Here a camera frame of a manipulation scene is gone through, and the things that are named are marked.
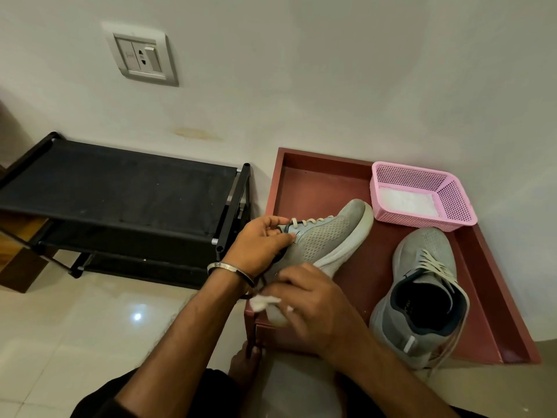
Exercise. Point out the person's left hand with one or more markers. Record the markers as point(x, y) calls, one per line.
point(256, 248)

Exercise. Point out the person's right hand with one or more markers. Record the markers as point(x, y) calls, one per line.
point(322, 313)

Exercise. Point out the white wipe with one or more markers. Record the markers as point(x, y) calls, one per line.
point(259, 302)

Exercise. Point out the grey sneaker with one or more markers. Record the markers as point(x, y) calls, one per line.
point(330, 239)
point(426, 248)

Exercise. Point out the reddish-brown side table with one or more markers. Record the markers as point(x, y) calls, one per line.
point(322, 182)

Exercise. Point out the black shoe rack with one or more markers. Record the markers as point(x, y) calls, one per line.
point(122, 187)

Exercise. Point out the person's left forearm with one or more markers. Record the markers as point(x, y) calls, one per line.
point(182, 348)

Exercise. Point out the person's right forearm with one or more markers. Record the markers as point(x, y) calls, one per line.
point(391, 383)

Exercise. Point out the person's left foot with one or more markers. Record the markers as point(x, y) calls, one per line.
point(243, 365)

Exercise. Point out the stack of white wipes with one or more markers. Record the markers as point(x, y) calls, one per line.
point(407, 202)

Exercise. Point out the pink plastic basket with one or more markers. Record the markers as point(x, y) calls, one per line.
point(409, 174)

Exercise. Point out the brown wooden furniture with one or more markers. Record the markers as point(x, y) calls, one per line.
point(21, 269)

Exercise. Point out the white wall socket plate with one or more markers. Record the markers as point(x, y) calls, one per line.
point(139, 54)

